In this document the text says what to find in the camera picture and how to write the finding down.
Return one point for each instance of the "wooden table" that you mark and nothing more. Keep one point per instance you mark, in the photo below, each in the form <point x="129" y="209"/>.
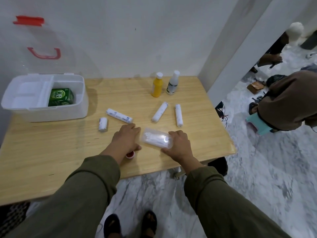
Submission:
<point x="74" y="151"/>

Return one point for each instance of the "green medicine box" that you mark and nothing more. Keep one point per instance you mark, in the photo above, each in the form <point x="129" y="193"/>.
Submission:
<point x="60" y="97"/>

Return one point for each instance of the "yellow liquid bottle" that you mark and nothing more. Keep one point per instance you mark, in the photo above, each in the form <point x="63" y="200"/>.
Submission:
<point x="157" y="87"/>

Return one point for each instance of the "short blue print bandage roll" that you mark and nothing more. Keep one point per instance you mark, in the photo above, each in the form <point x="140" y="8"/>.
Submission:
<point x="103" y="124"/>

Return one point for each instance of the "white first aid box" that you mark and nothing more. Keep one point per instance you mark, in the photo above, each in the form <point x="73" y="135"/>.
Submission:
<point x="62" y="114"/>

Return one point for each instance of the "red core tape roll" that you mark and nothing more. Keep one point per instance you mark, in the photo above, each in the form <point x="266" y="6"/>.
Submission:
<point x="130" y="155"/>

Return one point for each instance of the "person's right hand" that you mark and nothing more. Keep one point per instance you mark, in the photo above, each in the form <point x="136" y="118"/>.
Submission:
<point x="182" y="151"/>

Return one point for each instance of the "person's black sandal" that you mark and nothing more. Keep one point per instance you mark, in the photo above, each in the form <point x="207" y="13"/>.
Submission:
<point x="149" y="224"/>
<point x="112" y="226"/>

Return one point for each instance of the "person's left black sandal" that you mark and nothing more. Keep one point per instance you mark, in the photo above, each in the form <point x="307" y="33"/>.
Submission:
<point x="112" y="226"/>

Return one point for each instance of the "clear cotton swab pack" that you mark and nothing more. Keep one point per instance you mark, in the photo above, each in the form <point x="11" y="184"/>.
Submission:
<point x="156" y="138"/>

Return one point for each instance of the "person's left hand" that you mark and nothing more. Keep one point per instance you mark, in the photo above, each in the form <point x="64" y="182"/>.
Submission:
<point x="125" y="138"/>

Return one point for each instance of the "long blue print bandage roll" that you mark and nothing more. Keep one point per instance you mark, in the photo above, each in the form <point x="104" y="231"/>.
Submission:
<point x="119" y="115"/>

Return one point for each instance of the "person's left forearm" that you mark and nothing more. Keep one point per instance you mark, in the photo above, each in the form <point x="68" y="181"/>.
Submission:
<point x="74" y="203"/>

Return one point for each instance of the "speckled white gauze roll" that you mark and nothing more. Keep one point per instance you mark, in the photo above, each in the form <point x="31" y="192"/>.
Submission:
<point x="159" y="112"/>
<point x="178" y="115"/>

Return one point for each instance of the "person's right forearm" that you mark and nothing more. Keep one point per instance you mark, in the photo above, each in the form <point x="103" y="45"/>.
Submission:
<point x="223" y="210"/>

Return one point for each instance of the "white plastic bottle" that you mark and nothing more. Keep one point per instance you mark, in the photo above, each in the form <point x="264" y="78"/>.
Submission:
<point x="172" y="85"/>

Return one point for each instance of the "teal plastic stool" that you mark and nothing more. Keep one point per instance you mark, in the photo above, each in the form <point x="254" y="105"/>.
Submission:
<point x="258" y="125"/>

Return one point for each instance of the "brown cardboard box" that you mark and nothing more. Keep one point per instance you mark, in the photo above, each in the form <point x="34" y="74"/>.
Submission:
<point x="255" y="87"/>

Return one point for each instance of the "person's right black sandal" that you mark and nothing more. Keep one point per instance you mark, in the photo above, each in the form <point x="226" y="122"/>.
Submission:
<point x="149" y="224"/>

